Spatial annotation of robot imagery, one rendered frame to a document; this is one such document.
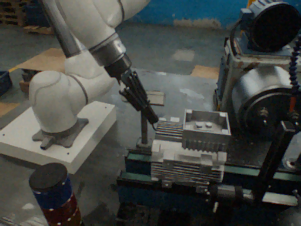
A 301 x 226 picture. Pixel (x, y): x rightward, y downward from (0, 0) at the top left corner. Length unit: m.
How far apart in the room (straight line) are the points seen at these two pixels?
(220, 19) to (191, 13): 0.74
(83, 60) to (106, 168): 0.45
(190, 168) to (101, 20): 0.44
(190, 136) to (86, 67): 0.56
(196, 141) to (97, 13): 0.41
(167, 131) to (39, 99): 0.49
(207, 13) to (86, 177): 5.66
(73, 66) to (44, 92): 0.18
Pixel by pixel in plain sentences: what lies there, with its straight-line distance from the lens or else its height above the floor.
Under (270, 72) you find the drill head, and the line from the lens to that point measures 0.96.
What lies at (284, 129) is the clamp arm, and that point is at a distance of 0.49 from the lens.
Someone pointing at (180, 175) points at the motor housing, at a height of 1.02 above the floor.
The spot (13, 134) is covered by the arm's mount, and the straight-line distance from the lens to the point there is 1.14.
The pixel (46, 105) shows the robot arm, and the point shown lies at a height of 1.07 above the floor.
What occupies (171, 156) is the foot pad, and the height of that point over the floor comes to 1.07.
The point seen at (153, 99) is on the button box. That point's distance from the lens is 0.87.
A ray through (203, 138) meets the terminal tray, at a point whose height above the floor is 1.12.
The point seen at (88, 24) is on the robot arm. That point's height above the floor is 1.38.
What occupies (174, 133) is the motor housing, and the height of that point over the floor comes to 1.10.
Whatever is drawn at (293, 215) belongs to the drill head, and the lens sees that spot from 0.54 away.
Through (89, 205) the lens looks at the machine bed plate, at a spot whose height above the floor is 0.80.
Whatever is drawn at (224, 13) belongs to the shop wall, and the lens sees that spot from 6.21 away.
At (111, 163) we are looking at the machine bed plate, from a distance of 0.98.
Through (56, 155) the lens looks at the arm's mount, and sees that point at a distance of 0.97.
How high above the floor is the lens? 1.51
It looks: 35 degrees down
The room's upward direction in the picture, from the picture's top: straight up
